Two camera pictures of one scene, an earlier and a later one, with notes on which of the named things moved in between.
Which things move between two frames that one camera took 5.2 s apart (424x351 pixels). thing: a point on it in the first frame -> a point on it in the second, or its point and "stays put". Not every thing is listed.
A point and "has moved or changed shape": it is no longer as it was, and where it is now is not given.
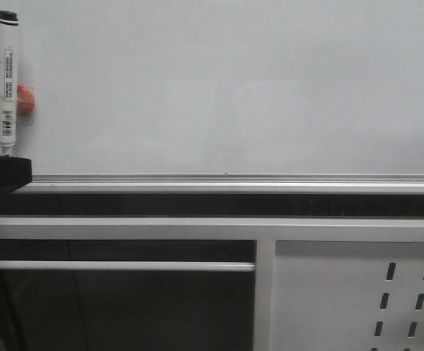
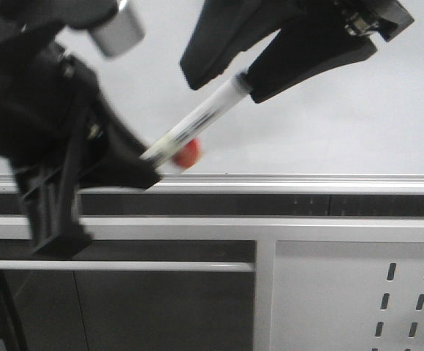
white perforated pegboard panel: x=358 y=295 stays put
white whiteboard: x=223 y=96 stays put
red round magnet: x=25 y=101 has moved or changed shape
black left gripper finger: x=0 y=175 -> x=51 y=195
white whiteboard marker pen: x=7 y=80 has moved or changed shape
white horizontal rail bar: x=124 y=265 stays put
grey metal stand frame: x=265 y=230 stays put
